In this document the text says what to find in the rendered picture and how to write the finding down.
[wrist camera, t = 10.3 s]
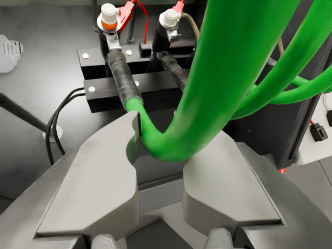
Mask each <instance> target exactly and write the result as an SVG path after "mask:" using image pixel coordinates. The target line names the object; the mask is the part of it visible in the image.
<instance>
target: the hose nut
mask: <svg viewBox="0 0 332 249"><path fill-rule="evenodd" d="M107 57H108V64H109V67H110V69H111V66H110V62H111V60H112V59H113V58H114V57H122V58H123V59H124V60H125V61H126V57H125V55H124V53H123V52H121V51H118V50H116V49H114V50H112V51H111V52H109V53H108V54H107Z"/></svg>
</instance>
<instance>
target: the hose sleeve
mask: <svg viewBox="0 0 332 249"><path fill-rule="evenodd" d="M110 66H111V71H112V74H113V77H114V79H115V82H116V85H117V88H118V93H119V97H120V100H121V102H122V104H123V107H124V109H125V110H126V111H127V109H126V103H127V101H129V100H131V99H134V98H136V99H139V100H140V101H141V102H142V104H143V103H144V102H143V99H142V97H141V93H140V91H139V89H138V87H137V85H136V83H135V81H134V79H133V76H132V74H131V72H130V69H129V67H128V65H127V63H126V61H125V60H124V59H123V58H122V57H114V58H113V59H112V60H111V62H110Z"/></svg>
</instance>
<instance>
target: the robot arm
mask: <svg viewBox="0 0 332 249"><path fill-rule="evenodd" d="M139 136H142V119H141V112H140V111H139V112H138V111H130V112H128V113H127V114H125V115H123V116H122V117H120V118H118V119H116V120H115V121H113V122H111V123H110V124H108V125H106V126H105V127H103V128H102V129H100V130H99V131H97V132H96V133H95V134H93V135H92V136H91V137H90V138H89V139H88V140H87V141H85V142H84V143H83V144H82V145H81V146H80V147H79V148H73V149H70V150H69V151H68V152H67V153H66V154H64V155H63V156H62V157H61V158H60V159H59V160H58V161H57V162H56V163H55V164H54V165H53V166H51V167H50V168H49V169H48V170H47V171H46V172H45V173H44V174H43V175H42V176H41V177H39V178H38V179H37V180H36V181H35V182H34V183H33V184H32V185H31V186H30V187H29V188H27V189H26V190H25V191H24V192H23V193H22V194H21V195H20V196H19V197H18V198H17V199H16V200H15V201H14V202H13V203H12V204H11V205H10V206H9V207H8V208H7V209H6V210H5V211H4V212H3V213H2V214H1V215H0V249H119V247H118V245H117V243H116V241H118V240H119V239H120V238H121V237H123V236H124V235H125V234H127V233H128V232H129V231H131V230H132V229H133V228H135V227H136V225H137V224H138V221H139V194H138V186H137V177H136V170H135V168H134V167H133V164H134V163H135V161H136V160H137V158H138V156H137V147H136V141H137V139H138V138H139ZM184 162H185V163H186V165H185V166H184V168H183V182H182V207H183V218H184V220H185V222H186V223H187V224H188V225H189V226H191V227H192V228H194V229H196V230H197V231H199V232H200V233H202V234H204V235H205V236H207V240H206V243H205V245H204V247H203V249H332V222H331V221H330V220H329V219H328V217H327V216H326V215H325V214H324V213H323V212H322V211H321V209H320V208H319V207H318V206H317V205H316V204H315V203H314V202H313V201H312V200H311V199H310V198H309V197H308V196H307V195H306V194H305V193H304V192H303V191H302V190H301V189H299V188H298V187H297V186H296V185H295V184H294V183H293V182H291V181H290V180H289V179H288V178H286V177H285V176H284V175H283V174H282V173H280V172H279V171H278V170H277V169H275V168H274V167H273V166H272V165H271V164H269V163H268V162H267V161H266V160H265V159H263V158H262V157H261V156H260V155H259V154H258V153H256V152H255V151H254V150H253V149H251V148H250V147H249V146H248V145H247V144H245V143H244V142H236V141H235V140H233V139H232V138H231V137H230V136H229V135H227V134H226V133H225V132H223V131H222V130H221V131H220V132H219V133H218V135H217V136H216V137H215V138H214V139H213V140H212V141H211V142H210V143H209V144H208V145H207V146H206V147H205V148H204V149H202V150H201V151H199V152H198V153H196V154H195V155H193V156H192V157H190V158H189V159H187V160H185V161H184Z"/></svg>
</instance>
